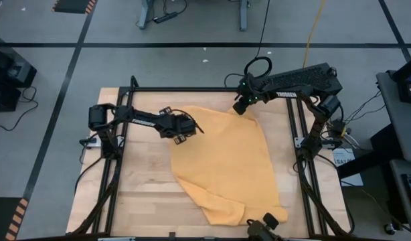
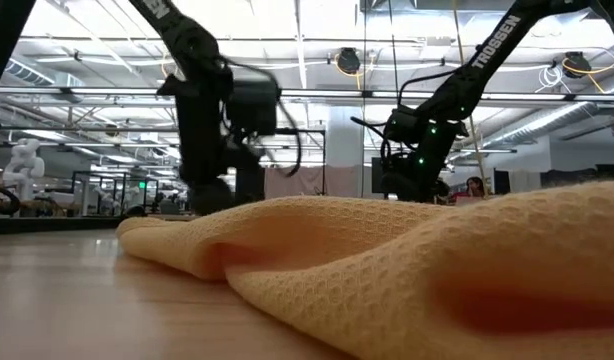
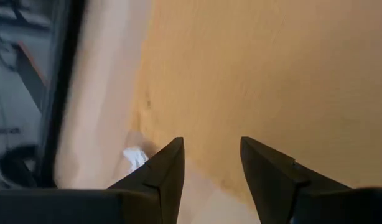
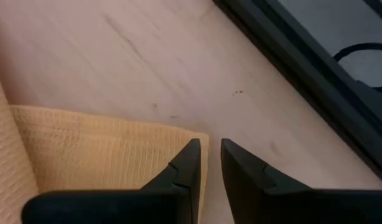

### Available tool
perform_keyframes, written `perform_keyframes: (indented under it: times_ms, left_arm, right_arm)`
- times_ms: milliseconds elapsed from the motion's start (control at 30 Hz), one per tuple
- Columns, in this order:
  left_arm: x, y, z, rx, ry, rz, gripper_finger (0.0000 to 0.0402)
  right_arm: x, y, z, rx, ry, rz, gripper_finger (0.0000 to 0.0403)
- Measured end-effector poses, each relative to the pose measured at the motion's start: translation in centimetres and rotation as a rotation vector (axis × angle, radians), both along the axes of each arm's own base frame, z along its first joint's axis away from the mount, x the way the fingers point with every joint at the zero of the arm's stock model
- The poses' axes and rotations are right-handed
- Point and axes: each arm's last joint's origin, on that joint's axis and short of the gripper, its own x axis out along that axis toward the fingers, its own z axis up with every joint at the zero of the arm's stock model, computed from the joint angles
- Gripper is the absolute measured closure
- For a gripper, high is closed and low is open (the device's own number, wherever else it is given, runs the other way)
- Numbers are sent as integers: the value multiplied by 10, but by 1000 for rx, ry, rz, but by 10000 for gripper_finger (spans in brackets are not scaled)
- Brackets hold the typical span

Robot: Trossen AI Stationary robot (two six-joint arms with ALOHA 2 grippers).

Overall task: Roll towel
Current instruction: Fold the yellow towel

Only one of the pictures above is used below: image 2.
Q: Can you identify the black framed glass enclosure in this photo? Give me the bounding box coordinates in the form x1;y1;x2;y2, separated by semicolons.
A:
71;170;161;218

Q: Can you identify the black aluminium table frame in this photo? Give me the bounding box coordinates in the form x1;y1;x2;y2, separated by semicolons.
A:
0;214;198;236

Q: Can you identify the person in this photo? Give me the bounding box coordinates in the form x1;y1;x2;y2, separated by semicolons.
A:
464;175;488;199

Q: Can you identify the black gantry stand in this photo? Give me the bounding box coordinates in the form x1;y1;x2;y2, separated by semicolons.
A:
274;127;328;197

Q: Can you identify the black ceiling cable reel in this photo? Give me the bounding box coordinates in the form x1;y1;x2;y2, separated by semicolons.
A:
335;47;362;77
561;51;593;79

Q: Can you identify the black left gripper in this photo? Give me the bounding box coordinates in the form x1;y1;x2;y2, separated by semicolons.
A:
175;93;264;217

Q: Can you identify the small dark monitor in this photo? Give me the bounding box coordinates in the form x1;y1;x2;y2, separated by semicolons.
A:
492;168;513;196

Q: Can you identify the black hanging cable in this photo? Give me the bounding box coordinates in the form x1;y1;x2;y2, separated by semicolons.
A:
388;0;400;94

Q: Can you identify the yellow hanging cable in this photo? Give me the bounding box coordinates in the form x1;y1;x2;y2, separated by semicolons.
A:
452;0;488;197

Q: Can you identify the dark room partition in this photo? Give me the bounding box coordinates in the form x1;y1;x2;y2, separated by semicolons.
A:
539;166;614;190

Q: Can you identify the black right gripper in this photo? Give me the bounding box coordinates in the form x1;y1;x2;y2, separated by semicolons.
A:
379;121;462;204

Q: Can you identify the long ceiling light bar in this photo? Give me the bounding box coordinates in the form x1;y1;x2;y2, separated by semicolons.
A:
0;86;614;104

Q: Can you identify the white building column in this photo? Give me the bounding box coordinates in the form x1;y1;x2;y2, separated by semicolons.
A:
326;104;366;169

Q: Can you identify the orange waffle weave towel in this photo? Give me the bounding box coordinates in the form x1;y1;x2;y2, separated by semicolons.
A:
115;178;614;360

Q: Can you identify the black upright panel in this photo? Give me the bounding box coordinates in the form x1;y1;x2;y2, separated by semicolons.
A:
235;167;266;202

